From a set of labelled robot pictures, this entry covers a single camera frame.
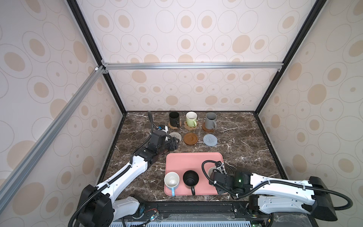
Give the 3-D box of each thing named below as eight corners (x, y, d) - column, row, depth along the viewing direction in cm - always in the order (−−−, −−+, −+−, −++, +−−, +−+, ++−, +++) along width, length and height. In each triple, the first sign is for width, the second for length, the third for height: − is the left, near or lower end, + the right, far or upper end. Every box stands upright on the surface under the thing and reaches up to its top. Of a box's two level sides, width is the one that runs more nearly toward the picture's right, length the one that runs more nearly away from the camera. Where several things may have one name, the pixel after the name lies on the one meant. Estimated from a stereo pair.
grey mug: (205, 133, 109) (207, 123, 99) (204, 122, 115) (206, 112, 106) (215, 133, 109) (218, 123, 99) (213, 122, 115) (215, 112, 106)
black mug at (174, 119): (169, 128, 110) (168, 121, 103) (170, 119, 117) (169, 111, 110) (179, 128, 110) (179, 121, 103) (179, 119, 117) (179, 111, 110)
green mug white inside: (186, 130, 110) (186, 121, 102) (186, 120, 117) (186, 111, 109) (196, 130, 110) (197, 121, 102) (196, 120, 117) (196, 111, 109)
